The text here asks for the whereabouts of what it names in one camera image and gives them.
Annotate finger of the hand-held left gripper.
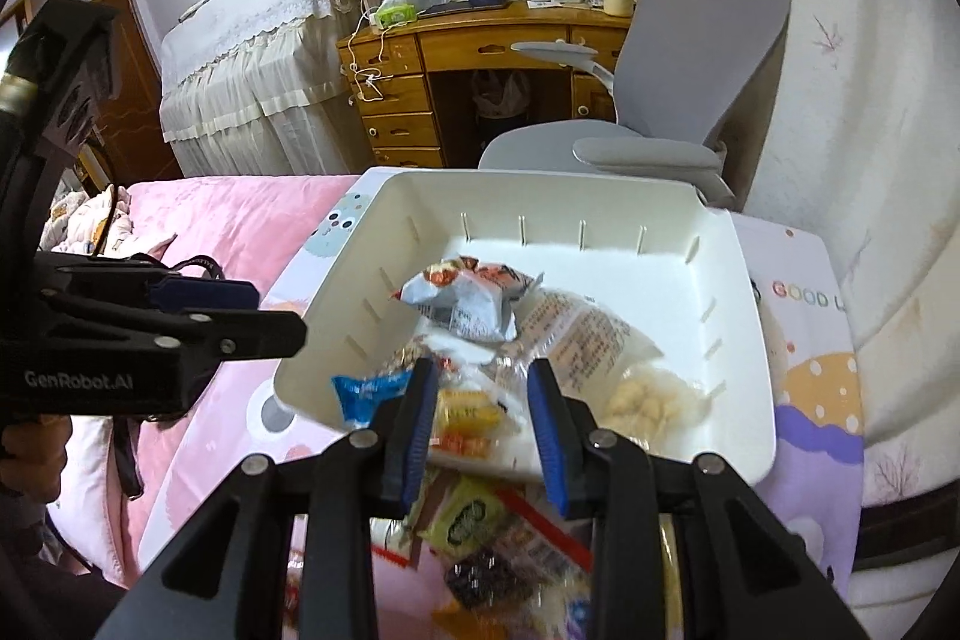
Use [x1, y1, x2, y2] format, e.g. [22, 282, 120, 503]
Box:
[34, 250, 260, 315]
[45, 295, 308, 371]

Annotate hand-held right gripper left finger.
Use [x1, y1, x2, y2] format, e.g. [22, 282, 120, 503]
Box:
[97, 356, 442, 640]

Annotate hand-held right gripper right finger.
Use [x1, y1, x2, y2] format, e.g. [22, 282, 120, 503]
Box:
[525, 356, 871, 640]

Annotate orange snack packet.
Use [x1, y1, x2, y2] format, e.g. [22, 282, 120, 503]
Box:
[431, 430, 500, 459]

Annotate small yellow snack packet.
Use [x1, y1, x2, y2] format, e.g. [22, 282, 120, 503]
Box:
[431, 385, 507, 435]

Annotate blue snack packet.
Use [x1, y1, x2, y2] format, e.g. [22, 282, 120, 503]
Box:
[331, 370, 413, 431]

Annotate green label snack packet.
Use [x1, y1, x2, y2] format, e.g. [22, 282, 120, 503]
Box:
[416, 475, 511, 555]

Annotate red label clear packet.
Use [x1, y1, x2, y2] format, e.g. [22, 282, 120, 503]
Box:
[495, 486, 597, 573]

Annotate yellow puff snack packet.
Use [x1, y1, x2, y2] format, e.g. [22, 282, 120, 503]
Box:
[600, 366, 713, 438]

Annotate large clear cake packet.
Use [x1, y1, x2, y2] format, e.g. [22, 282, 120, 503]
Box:
[495, 287, 665, 386]

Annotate white grey snack packet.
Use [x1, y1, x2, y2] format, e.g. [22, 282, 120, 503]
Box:
[397, 265, 545, 342]

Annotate dark snack packet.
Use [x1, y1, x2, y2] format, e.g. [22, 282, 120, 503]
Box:
[442, 546, 541, 611]

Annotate red white snack packet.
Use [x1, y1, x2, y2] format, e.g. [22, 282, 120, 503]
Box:
[420, 256, 526, 290]

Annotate white plastic storage bin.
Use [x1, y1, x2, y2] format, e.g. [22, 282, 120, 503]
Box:
[274, 169, 777, 483]

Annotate person's left hand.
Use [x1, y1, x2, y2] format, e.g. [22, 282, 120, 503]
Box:
[0, 416, 72, 500]

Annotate pink bedspread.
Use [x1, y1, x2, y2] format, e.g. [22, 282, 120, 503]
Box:
[45, 175, 361, 581]

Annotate cartoon printed blanket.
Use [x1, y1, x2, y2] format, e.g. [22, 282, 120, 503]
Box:
[45, 182, 136, 255]

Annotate brown wooden door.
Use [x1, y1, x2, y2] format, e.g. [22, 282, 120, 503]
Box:
[0, 0, 181, 184]

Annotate white lace covered furniture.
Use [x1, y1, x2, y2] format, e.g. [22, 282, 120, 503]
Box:
[159, 0, 361, 178]

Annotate cartoon printed tablecloth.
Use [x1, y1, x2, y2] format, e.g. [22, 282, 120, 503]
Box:
[135, 167, 863, 640]

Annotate green tissue pack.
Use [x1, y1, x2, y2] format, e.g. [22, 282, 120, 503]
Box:
[373, 0, 417, 28]

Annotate plastic bag under desk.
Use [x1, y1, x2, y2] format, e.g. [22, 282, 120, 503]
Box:
[471, 70, 532, 120]

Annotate wooden desk with drawers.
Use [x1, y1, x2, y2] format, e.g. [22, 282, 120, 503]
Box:
[336, 0, 646, 170]

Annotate grey office chair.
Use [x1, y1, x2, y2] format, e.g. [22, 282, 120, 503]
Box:
[478, 0, 794, 212]

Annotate white floral curtain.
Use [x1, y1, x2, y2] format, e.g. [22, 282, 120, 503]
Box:
[742, 0, 960, 611]

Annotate white charger cable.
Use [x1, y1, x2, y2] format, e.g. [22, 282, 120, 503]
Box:
[345, 10, 395, 105]

